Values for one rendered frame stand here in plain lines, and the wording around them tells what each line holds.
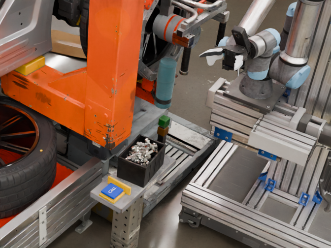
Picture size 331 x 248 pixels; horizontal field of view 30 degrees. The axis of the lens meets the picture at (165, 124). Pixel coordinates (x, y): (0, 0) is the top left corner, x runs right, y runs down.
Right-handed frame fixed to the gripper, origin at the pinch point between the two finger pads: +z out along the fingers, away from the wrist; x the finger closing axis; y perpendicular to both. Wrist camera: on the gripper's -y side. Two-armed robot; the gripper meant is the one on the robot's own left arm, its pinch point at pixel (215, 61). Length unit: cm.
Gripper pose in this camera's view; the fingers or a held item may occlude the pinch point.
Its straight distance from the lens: 211.0
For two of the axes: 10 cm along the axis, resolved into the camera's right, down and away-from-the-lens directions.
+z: -6.7, 3.8, -6.4
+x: -7.4, -3.5, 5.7
